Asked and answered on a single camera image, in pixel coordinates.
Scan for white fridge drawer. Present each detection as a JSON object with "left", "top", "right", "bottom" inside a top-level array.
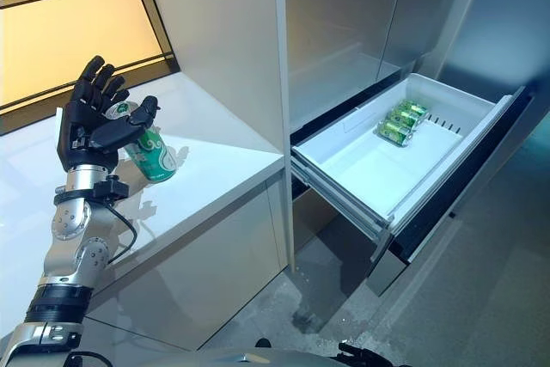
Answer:
[{"left": 290, "top": 72, "right": 536, "bottom": 296}]

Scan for stainless steel fridge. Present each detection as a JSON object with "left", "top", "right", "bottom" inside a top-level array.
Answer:
[{"left": 278, "top": 0, "right": 550, "bottom": 296}]

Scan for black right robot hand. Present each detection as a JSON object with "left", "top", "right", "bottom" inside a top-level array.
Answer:
[{"left": 337, "top": 342, "right": 388, "bottom": 367}]

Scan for white counter cabinet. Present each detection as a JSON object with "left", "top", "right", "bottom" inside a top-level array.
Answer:
[{"left": 0, "top": 72, "right": 290, "bottom": 356}]

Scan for tall green beer can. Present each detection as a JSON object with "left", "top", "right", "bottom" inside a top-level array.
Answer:
[{"left": 105, "top": 100, "right": 179, "bottom": 182}]

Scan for tall white cabinet panel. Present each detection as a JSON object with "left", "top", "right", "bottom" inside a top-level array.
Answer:
[{"left": 139, "top": 0, "right": 298, "bottom": 274}]

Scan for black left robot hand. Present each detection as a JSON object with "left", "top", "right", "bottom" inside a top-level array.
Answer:
[{"left": 57, "top": 55, "right": 162, "bottom": 173}]

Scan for grey robot torso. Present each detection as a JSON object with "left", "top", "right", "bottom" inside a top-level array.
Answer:
[{"left": 128, "top": 346, "right": 345, "bottom": 367}]

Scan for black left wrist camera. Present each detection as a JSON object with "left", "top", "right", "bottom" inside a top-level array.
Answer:
[{"left": 91, "top": 174, "right": 131, "bottom": 201}]

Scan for small green drink can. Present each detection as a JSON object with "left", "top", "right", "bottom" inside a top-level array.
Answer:
[
  {"left": 386, "top": 107, "right": 425, "bottom": 131},
  {"left": 377, "top": 119, "right": 416, "bottom": 147},
  {"left": 394, "top": 99, "right": 427, "bottom": 118}
]

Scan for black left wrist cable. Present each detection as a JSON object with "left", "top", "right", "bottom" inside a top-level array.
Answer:
[{"left": 101, "top": 202, "right": 139, "bottom": 266}]

